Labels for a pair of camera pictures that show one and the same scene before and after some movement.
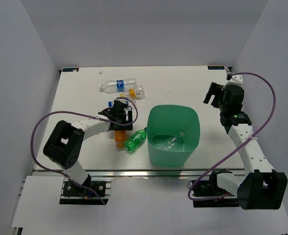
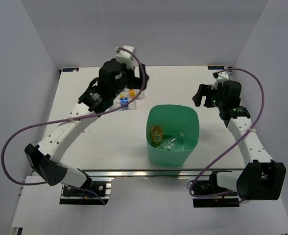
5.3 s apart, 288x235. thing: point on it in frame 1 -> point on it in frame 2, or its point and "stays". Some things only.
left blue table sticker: [70, 69] stays
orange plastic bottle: [120, 137] -> [156, 133]
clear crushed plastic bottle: [174, 142] stays
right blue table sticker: [216, 67] stays
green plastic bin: [173, 133] stays
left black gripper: [129, 118] -> [136, 83]
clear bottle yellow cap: [135, 93] stays
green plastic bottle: [136, 140] -> [161, 147]
